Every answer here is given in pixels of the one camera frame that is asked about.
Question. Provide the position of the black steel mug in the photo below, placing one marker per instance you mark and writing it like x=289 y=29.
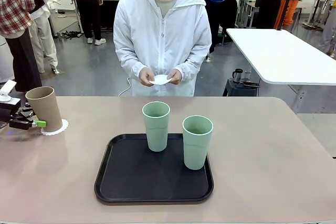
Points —
x=237 y=75

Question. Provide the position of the black workbench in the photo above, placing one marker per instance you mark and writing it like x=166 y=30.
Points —
x=110 y=11

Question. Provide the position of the person's right forearm white sleeve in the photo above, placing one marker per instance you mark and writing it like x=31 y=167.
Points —
x=131 y=64

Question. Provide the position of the person in white jacket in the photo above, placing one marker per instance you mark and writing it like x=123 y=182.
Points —
x=162 y=37

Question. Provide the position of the person's left hand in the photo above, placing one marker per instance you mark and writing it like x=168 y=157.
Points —
x=176 y=78

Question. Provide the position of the person in grey jacket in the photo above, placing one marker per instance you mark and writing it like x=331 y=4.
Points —
x=267 y=3

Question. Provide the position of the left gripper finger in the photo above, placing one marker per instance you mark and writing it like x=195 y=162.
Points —
x=26 y=109
x=26 y=124

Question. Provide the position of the person in beige trousers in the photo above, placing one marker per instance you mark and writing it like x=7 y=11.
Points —
x=47 y=45

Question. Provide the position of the person in dark clothes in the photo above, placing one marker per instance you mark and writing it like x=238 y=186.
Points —
x=89 y=3

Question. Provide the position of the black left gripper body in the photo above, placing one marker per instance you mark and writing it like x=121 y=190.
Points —
x=8 y=113

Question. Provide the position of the person in grey trousers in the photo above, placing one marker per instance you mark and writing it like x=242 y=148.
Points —
x=329 y=32

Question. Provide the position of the black slanted pole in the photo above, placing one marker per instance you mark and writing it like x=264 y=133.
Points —
x=284 y=6

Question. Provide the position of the white paper doily coaster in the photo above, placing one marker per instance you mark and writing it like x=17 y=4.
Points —
x=63 y=127
x=160 y=80

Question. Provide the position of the person's left forearm white sleeve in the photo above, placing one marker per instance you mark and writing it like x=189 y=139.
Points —
x=194 y=61

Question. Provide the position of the white standing desk frame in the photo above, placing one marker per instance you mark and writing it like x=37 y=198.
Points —
x=319 y=6

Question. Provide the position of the black plastic tray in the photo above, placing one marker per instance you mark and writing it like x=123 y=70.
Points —
x=147 y=179

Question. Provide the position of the green tall cup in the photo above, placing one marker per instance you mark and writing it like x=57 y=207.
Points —
x=197 y=148
x=156 y=132

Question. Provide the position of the brown tall cup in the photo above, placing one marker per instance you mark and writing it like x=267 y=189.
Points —
x=44 y=108

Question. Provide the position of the black stool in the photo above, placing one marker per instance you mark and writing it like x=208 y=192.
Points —
x=239 y=90

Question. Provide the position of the person in plaid shirt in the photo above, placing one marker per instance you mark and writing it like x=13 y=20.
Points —
x=15 y=11

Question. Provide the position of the green framed desk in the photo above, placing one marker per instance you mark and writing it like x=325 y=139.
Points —
x=246 y=9

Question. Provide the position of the white table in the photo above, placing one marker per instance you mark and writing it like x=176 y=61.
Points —
x=283 y=56

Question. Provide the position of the person's right hand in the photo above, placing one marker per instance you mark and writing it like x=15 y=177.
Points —
x=146 y=77

